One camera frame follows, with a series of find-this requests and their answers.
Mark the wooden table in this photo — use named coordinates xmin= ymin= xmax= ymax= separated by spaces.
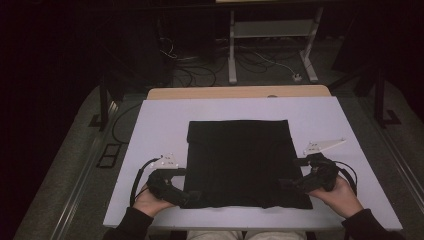
xmin=146 ymin=84 xmax=332 ymax=101

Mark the metal floor rail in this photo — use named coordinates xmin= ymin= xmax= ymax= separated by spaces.
xmin=381 ymin=128 xmax=424 ymax=205
xmin=49 ymin=101 xmax=120 ymax=240

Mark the left hand-held gripper black cable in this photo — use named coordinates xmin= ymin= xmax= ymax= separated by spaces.
xmin=129 ymin=157 xmax=162 ymax=208

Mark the person's right hand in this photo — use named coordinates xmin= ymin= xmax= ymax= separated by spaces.
xmin=308 ymin=175 xmax=364 ymax=219

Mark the white board table cover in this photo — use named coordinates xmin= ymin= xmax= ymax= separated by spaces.
xmin=103 ymin=96 xmax=404 ymax=232

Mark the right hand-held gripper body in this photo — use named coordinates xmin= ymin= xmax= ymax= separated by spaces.
xmin=298 ymin=138 xmax=347 ymax=194

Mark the black floor cable bundle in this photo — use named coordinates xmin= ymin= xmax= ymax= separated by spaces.
xmin=172 ymin=63 xmax=218 ymax=88

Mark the grey metal stand frame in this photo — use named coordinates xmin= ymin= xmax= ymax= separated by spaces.
xmin=228 ymin=6 xmax=324 ymax=85

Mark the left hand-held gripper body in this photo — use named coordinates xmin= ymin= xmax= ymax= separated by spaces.
xmin=146 ymin=152 xmax=189 ymax=207

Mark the hand-held gripper black cable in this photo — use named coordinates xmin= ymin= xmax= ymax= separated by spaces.
xmin=129 ymin=157 xmax=162 ymax=208
xmin=334 ymin=160 xmax=359 ymax=197

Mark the black tank top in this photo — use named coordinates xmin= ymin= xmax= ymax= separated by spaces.
xmin=182 ymin=119 xmax=314 ymax=211

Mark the person's right leg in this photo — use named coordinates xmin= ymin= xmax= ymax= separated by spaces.
xmin=246 ymin=230 xmax=308 ymax=240

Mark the right hand-held gripper black cable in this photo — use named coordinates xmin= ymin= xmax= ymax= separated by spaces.
xmin=334 ymin=160 xmax=359 ymax=197

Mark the white floor cable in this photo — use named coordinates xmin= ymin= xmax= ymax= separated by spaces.
xmin=238 ymin=44 xmax=296 ymax=77

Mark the person's left hand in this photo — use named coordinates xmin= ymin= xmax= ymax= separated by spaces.
xmin=133 ymin=185 xmax=176 ymax=218

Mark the thin black floor cable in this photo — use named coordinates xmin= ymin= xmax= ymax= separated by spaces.
xmin=111 ymin=102 xmax=144 ymax=145

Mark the black metal stand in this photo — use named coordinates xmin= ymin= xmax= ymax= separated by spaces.
xmin=372 ymin=65 xmax=403 ymax=128
xmin=89 ymin=74 xmax=117 ymax=132

